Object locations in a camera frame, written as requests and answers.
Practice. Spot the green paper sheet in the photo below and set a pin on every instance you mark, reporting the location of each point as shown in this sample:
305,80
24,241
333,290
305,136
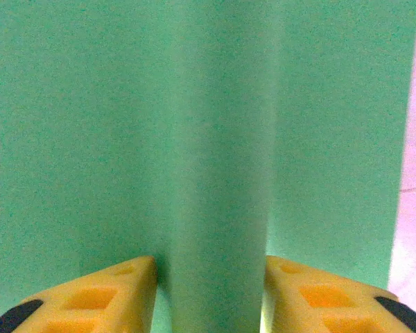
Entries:
208,138

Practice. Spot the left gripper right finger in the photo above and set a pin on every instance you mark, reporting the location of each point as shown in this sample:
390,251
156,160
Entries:
315,305

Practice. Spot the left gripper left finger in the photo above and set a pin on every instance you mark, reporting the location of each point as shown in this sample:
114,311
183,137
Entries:
90,305

